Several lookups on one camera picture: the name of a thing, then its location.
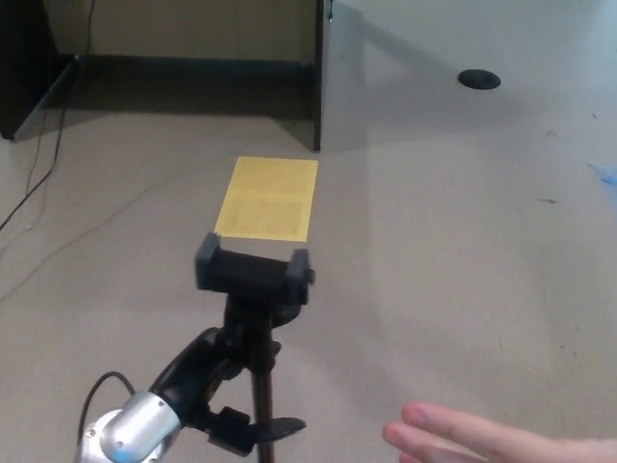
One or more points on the bare person hand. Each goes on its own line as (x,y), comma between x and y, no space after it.
(482,434)

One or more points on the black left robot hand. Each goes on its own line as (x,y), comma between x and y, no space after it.
(193,366)

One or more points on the black tripod with phone holder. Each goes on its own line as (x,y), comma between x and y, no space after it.
(250,275)

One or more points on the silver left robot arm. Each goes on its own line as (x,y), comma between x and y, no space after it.
(130,427)

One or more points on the yellow paper sheet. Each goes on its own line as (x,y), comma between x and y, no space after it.
(270,198)

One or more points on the blue tape scrap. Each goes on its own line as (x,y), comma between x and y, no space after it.
(608,173)

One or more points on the black round floor cover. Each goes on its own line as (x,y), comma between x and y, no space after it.
(479,79)

